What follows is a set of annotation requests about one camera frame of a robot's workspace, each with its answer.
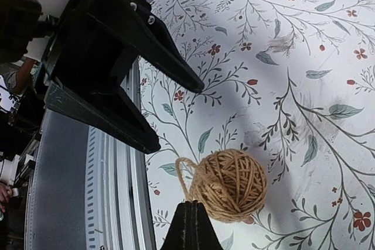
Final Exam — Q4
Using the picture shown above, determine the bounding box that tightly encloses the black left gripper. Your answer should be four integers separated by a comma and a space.
43, 0, 204, 154

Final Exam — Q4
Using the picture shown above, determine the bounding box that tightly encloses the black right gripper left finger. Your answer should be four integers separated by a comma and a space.
161, 201, 192, 250

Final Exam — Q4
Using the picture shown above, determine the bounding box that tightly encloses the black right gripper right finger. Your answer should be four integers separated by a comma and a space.
190, 201, 223, 250

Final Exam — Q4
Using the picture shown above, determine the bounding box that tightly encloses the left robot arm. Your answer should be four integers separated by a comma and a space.
1, 0, 204, 154

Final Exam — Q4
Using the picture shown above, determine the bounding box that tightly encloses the floral patterned table mat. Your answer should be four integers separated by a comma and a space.
140, 0, 374, 249

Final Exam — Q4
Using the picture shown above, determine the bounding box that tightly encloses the front aluminium rail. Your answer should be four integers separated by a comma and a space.
23, 59, 158, 250

